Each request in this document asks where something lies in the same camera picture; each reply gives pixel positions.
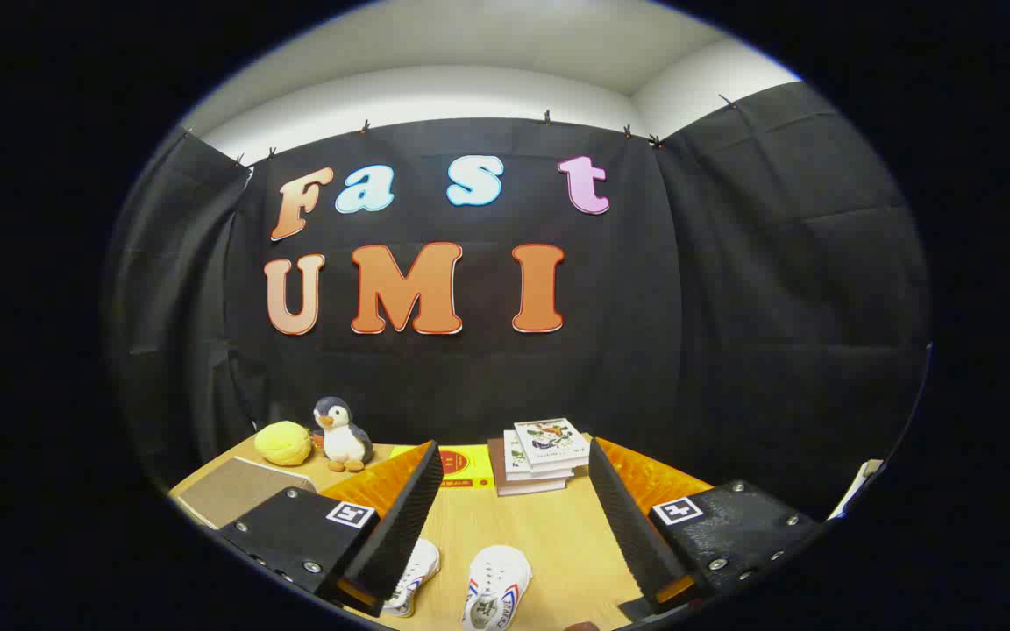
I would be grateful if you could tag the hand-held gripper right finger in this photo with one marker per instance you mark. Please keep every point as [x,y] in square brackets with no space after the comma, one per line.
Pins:
[623,517]

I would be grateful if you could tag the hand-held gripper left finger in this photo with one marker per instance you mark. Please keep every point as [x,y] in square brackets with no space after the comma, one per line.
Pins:
[408,517]

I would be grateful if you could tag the white canvas shoe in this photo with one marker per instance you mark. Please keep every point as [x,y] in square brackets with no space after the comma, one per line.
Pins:
[496,583]
[417,565]

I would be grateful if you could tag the beige fabric storage box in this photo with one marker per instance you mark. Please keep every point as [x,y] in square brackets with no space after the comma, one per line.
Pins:
[242,491]

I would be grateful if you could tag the yellow book with red circle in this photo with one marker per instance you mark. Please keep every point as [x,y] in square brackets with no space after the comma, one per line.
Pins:
[467,466]

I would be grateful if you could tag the penguin plush toy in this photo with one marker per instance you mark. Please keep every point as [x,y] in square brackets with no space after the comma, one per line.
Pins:
[344,438]

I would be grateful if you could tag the floral cover book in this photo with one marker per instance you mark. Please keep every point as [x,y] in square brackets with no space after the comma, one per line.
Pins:
[551,441]

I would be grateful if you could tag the white cover book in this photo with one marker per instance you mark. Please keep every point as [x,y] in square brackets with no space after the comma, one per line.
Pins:
[514,456]

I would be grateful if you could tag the yellow plush ball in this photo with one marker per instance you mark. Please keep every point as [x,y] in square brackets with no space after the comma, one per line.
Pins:
[284,443]

